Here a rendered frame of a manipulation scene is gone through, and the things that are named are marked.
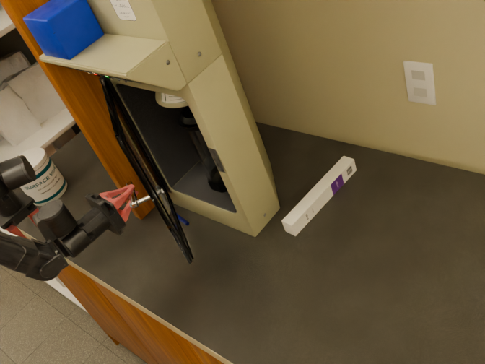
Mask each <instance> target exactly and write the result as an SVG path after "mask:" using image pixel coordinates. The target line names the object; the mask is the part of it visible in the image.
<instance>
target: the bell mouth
mask: <svg viewBox="0 0 485 364"><path fill-rule="evenodd" d="M155 99H156V101H157V103H158V104H159V105H161V106H162V107H166V108H182V107H186V106H188V104H187V102H186V101H185V100H184V99H182V98H181V97H178V96H174V95H168V94H165V93H161V92H155Z"/></svg>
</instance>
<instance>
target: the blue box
mask: <svg viewBox="0 0 485 364"><path fill-rule="evenodd" d="M23 20H24V22H25V24H26V25H27V27H28V28H29V30H30V32H31V33H32V35H33V37H34V38H35V40H36V41H37V43H38V45H39V46H40V48H41V50H42V51H43V53H44V54H45V55H46V56H52V57H56V58H60V59H67V60H71V59H72V58H74V57H75V56H76V55H77V54H79V53H80V52H82V51H83V50H84V49H85V48H87V47H88V46H90V45H91V44H93V43H94V42H95V41H96V40H98V39H99V38H101V37H102V36H103V35H104V33H103V31H102V29H101V27H100V25H99V23H98V21H97V19H96V17H95V16H94V14H93V12H92V10H91V8H90V6H89V4H88V2H87V0H50V1H48V2H46V3H45V4H44V5H42V6H40V7H39V8H37V9H36V10H34V11H33V12H31V13H29V14H28V15H27V16H25V17H23Z"/></svg>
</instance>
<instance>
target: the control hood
mask: <svg viewBox="0 0 485 364"><path fill-rule="evenodd" d="M39 57H40V58H39V59H40V60H41V61H42V62H46V63H49V64H55V65H58V66H64V67H68V68H72V69H78V70H82V71H86V72H92V73H96V74H103V75H107V76H111V77H117V78H120V79H125V80H128V81H132V82H138V83H141V84H145V85H151V86H155V87H161V88H165V89H169V90H176V91H178V90H181V89H182V88H183V87H185V86H186V81H185V78H184V76H183V73H182V71H181V70H180V67H179V65H178V63H177V60H176V58H175V56H174V53H173V52H172V49H171V47H170V44H169V42H168V41H166V40H154V39H148V38H136V37H130V36H123V35H112V34H105V33H104V35H103V36H102V37H101V38H99V39H98V40H96V41H95V42H94V43H93V44H91V45H90V46H88V47H87V48H85V49H84V50H83V51H82V52H80V53H79V54H77V55H76V56H75V57H74V58H72V59H71V60H67V59H63V58H56V57H52V56H46V55H45V54H42V55H41V56H39Z"/></svg>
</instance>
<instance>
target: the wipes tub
mask: <svg viewBox="0 0 485 364"><path fill-rule="evenodd" d="M20 155H24V156H25V157H26V158H27V161H28V162H29V163H30V164H31V166H32V167H33V169H34V171H35V174H36V180H35V181H33V182H30V183H28V184H26V185H23V186H21V187H20V188H21V189H22V190H23V191H24V193H25V194H27V195H28V196H30V197H32V198H33V199H34V200H35V201H36V203H33V204H34V205H36V206H43V205H45V204H47V203H48V202H50V201H53V200H56V199H59V198H60V197H61V196H62V195H63V194H64V192H65V190H66V188H67V182H66V181H65V179H64V177H63V176H62V175H61V173H60V172H59V170H58V168H57V167H56V166H55V165H54V163H53V161H52V160H51V159H50V158H49V156H48V155H47V153H46V152H45V150H44V149H43V148H40V147H36V148H32V149H28V150H26V151H24V152H22V153H21V154H19V156H20Z"/></svg>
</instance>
